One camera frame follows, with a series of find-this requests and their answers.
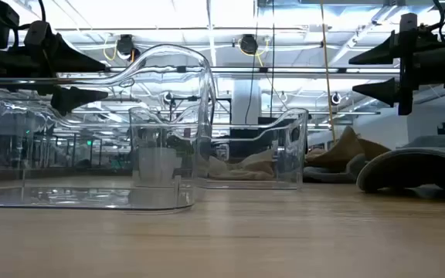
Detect light beige baseball cap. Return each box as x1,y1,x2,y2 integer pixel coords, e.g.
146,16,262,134
206,148,277,181

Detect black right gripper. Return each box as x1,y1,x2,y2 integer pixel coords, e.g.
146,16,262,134
348,12,445,116

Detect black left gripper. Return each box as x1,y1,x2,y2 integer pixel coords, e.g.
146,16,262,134
8,19,110,117

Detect clear plastic bin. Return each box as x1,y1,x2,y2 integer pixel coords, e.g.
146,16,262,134
129,107,309,191
0,43,216,212

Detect black hanging cable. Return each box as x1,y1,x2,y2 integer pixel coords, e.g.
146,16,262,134
270,0,277,119
244,0,261,124

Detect tan baseball cap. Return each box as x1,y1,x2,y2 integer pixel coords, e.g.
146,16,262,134
305,125,392,175

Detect yellow cable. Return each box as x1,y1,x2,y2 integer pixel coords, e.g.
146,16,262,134
318,0,338,144

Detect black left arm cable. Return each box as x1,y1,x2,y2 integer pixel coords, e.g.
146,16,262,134
36,0,49,23

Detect white building column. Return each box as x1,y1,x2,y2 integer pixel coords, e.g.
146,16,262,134
232,79,262,127

